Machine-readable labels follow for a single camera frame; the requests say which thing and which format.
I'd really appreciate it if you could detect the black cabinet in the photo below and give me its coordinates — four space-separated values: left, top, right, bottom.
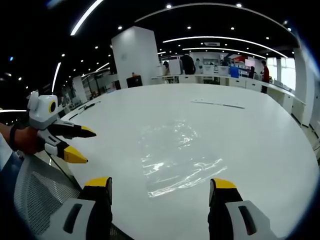
126 74 144 89

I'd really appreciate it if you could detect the person's left hand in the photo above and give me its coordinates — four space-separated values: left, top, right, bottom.
17 126 47 155

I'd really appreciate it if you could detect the clear food packaging bag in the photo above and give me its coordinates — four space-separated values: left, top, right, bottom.
140 149 229 199
138 119 202 154

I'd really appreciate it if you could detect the long ceiling light strip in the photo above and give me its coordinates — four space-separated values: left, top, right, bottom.
70 0 105 37
162 36 289 59

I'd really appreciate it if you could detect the grey mesh chair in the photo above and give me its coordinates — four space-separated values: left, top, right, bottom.
13 154 84 236

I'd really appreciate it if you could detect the long white counter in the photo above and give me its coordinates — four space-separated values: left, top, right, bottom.
151 73 307 127

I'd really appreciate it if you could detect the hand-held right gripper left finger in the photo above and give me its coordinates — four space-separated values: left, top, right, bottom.
46 176 114 240

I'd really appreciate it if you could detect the black cable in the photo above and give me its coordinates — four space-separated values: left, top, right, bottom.
68 100 101 121

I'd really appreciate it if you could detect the grey cable channel strip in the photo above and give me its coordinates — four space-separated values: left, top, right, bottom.
190 99 246 110

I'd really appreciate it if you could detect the black wristband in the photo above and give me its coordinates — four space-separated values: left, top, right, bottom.
9 124 20 153

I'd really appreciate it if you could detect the white box appliance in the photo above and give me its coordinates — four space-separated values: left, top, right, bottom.
169 59 185 76

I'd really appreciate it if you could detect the blue crate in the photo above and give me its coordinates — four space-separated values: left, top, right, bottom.
229 65 241 79

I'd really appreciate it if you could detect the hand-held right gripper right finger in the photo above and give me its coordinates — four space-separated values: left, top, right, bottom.
207 177 279 240

